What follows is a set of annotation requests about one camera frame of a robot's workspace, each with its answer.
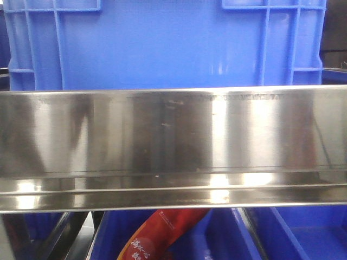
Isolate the lower blue plastic bin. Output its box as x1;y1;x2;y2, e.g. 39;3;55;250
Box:
87;208;261;259

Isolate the lower right blue bin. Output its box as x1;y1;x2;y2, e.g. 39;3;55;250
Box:
247;205;346;259

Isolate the red snack package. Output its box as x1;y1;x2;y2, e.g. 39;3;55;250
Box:
117;208;210;259

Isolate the large blue plastic crate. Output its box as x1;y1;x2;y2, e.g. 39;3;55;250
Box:
3;1;327;90

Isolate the stainless steel shelf rail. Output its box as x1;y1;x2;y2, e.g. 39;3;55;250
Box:
1;85;346;213

